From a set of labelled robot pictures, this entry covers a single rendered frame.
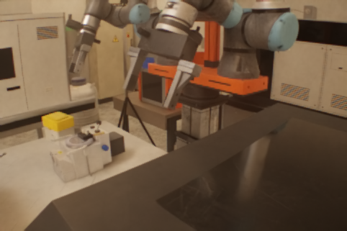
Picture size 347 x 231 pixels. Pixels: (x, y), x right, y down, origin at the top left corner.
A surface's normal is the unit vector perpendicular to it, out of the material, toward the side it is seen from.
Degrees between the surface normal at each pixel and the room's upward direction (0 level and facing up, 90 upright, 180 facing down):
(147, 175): 0
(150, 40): 67
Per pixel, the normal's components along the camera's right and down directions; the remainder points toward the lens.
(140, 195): 0.00, -0.94
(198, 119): -0.76, 0.22
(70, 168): 0.71, 0.23
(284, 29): 0.54, 0.40
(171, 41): -0.57, -0.14
